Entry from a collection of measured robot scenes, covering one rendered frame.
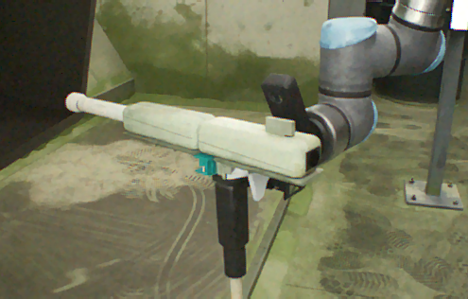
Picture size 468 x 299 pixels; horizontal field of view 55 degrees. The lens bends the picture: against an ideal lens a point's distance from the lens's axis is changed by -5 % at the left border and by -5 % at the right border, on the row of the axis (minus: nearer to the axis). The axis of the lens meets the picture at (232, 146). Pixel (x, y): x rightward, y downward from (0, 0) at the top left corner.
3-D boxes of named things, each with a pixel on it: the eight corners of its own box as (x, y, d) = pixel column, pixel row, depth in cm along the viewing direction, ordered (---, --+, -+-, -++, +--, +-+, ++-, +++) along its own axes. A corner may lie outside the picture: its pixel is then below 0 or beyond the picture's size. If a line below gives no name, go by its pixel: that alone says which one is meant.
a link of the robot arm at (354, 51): (363, 15, 82) (358, 83, 86) (308, 16, 78) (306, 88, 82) (400, 20, 74) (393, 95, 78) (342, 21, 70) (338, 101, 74)
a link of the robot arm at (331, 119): (350, 109, 72) (297, 99, 78) (335, 115, 69) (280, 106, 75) (346, 164, 75) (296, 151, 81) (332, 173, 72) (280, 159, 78)
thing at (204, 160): (232, 166, 61) (231, 149, 60) (209, 176, 58) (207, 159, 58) (216, 162, 63) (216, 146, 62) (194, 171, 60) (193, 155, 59)
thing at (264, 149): (320, 296, 58) (325, 120, 50) (299, 317, 55) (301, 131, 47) (99, 197, 89) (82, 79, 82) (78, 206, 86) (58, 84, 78)
